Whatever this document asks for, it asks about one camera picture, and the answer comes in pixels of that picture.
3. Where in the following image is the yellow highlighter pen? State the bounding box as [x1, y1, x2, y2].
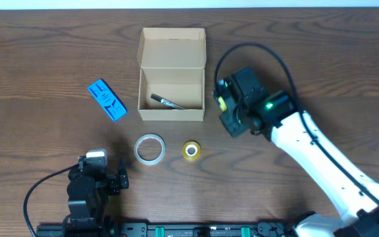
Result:
[217, 97, 228, 112]

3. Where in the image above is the small yellow tape roll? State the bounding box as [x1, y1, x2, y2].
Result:
[182, 141, 201, 161]

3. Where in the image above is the black white marker pen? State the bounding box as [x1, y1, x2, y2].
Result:
[150, 93, 185, 110]

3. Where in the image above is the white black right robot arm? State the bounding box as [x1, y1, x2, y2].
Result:
[213, 68, 379, 236]

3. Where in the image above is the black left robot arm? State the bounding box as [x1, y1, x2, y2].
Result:
[67, 156, 129, 230]

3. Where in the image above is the clear adhesive tape roll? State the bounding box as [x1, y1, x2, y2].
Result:
[134, 134, 166, 166]

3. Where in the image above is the blue plastic tape dispenser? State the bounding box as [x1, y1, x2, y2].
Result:
[87, 78, 128, 122]

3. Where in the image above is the open cardboard box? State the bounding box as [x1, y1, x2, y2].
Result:
[138, 28, 207, 121]

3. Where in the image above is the left black cable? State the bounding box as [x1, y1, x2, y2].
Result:
[23, 163, 80, 237]

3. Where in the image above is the black cable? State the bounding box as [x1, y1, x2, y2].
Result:
[214, 42, 379, 226]
[23, 163, 80, 237]

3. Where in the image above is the black mounting rail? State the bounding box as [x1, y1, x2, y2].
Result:
[36, 222, 297, 237]

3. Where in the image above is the right black cable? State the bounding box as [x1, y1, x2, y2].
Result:
[214, 42, 379, 226]

